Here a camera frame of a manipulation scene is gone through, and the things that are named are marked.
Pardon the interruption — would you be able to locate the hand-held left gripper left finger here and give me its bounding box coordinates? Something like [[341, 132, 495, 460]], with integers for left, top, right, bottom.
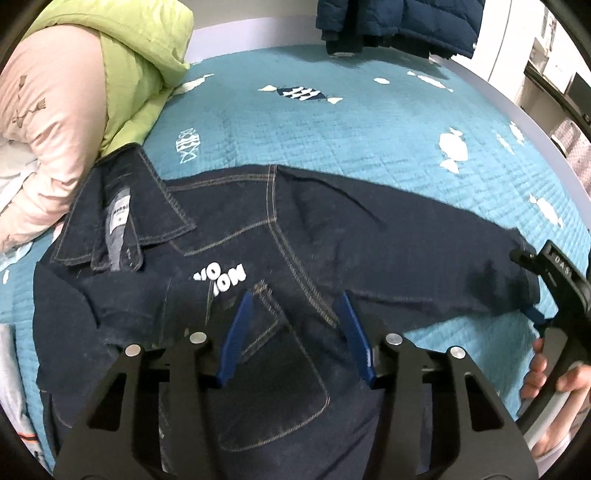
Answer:
[[53, 292, 254, 480]]

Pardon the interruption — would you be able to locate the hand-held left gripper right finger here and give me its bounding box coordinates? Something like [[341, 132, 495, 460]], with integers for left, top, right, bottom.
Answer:
[[339, 291, 539, 480]]

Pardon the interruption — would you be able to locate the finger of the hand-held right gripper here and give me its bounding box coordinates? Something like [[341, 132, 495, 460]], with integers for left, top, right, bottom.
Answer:
[[510, 248, 542, 278], [524, 305, 549, 331]]

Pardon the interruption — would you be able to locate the dark denim jacket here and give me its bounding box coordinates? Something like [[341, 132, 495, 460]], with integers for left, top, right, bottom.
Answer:
[[36, 143, 543, 480]]

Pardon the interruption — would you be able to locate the person's right hand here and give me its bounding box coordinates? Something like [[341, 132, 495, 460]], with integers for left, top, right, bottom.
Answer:
[[519, 339, 591, 467]]

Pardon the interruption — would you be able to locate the patterned storage box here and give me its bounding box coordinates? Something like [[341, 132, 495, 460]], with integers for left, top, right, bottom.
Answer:
[[551, 117, 591, 185]]

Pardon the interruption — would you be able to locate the teal fish-print quilted blanket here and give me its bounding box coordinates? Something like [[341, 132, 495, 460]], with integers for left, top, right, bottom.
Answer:
[[0, 46, 591, 476]]

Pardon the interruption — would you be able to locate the white shelf unit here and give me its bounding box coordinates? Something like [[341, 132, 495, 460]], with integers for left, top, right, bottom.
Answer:
[[480, 0, 591, 121]]

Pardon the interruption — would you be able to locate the grey garment with orange stripe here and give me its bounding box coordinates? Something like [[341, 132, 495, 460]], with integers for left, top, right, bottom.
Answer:
[[0, 323, 38, 467]]

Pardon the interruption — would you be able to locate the navy puffer jacket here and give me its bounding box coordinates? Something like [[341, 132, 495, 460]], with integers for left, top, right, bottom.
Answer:
[[315, 0, 485, 60]]

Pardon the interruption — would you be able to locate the light blue white cloth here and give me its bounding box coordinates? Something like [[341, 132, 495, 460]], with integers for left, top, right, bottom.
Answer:
[[0, 138, 47, 213]]

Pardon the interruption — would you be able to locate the pink garment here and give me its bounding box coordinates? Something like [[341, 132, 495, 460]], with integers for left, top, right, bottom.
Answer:
[[0, 32, 112, 252]]

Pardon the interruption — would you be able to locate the lime green quilt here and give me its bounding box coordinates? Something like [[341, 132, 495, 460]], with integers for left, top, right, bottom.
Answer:
[[23, 0, 195, 160]]

